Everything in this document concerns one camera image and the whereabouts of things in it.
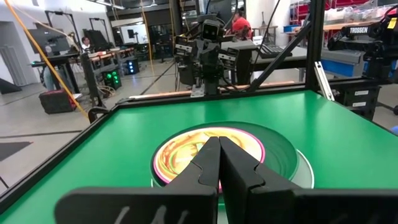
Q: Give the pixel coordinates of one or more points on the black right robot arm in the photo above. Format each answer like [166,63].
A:
[211,87]

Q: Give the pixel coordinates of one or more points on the black background robot arm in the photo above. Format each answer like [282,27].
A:
[373,46]

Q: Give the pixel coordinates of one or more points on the red tool case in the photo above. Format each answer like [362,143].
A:
[56,101]

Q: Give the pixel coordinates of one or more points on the black table frame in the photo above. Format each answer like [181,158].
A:
[62,153]

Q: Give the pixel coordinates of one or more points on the black desk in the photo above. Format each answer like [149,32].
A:
[59,59]

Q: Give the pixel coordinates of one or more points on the black curved frame bracket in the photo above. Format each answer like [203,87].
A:
[90,115]

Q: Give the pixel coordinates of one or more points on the black vertical frame post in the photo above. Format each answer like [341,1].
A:
[315,46]

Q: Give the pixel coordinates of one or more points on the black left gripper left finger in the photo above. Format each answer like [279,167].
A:
[140,205]

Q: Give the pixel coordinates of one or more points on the red shelving unit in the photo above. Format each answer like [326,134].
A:
[342,4]

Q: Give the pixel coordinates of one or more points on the white display screen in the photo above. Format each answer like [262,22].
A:
[136,32]

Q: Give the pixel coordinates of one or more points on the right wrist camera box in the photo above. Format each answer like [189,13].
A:
[211,31]

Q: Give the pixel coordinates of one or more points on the dark green plastic plate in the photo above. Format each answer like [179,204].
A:
[276,149]

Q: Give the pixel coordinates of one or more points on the magenta plastic plate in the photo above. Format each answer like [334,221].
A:
[159,175]

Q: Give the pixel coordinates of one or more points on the black equipment stand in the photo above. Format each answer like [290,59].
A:
[90,77]

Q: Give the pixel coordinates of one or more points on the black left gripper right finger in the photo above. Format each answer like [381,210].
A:
[295,208]

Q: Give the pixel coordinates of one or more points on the silver metal bracket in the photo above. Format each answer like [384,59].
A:
[323,81]

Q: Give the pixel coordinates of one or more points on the black cabinet with white labels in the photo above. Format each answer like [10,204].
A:
[357,102]

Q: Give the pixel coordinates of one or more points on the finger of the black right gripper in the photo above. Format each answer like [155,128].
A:
[185,48]
[228,59]

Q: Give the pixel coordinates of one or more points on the black monitor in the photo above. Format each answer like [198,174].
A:
[46,40]

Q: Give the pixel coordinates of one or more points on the computer with blue lights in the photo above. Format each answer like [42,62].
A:
[132,67]

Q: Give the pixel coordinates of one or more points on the large grey plastic plate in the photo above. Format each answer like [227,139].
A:
[306,174]

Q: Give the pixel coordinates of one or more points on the black diagonal frame brace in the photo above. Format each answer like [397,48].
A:
[280,59]

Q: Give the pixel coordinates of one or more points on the computer with green lights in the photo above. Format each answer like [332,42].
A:
[112,79]

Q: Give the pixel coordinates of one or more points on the blue storage bin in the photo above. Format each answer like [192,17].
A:
[339,67]

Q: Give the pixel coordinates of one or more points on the green table mat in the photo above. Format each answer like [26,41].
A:
[93,155]

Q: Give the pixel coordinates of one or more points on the person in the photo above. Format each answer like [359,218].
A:
[241,25]
[85,43]

